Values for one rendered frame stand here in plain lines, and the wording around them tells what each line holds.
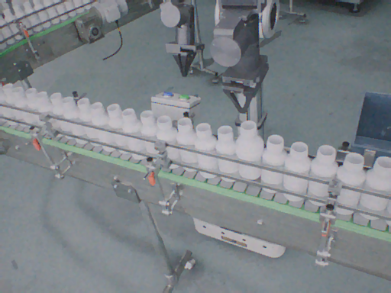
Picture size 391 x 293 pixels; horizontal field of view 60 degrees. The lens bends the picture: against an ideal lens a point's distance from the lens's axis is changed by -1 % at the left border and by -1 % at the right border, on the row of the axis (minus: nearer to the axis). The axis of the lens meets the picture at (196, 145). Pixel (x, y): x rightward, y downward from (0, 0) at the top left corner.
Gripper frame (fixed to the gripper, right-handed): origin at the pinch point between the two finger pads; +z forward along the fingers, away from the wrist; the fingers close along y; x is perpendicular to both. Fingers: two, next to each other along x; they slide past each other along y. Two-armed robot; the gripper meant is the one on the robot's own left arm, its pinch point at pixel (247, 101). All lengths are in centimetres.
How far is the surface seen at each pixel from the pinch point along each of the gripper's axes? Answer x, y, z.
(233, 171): 3.9, -2.0, 21.9
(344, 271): -33, 41, 126
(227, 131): 6.4, 1.8, 11.7
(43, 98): 70, -1, 11
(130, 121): 34.3, -1.7, 12.1
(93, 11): 137, 100, 26
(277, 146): -7.4, -1.1, 10.6
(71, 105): 58, -1, 12
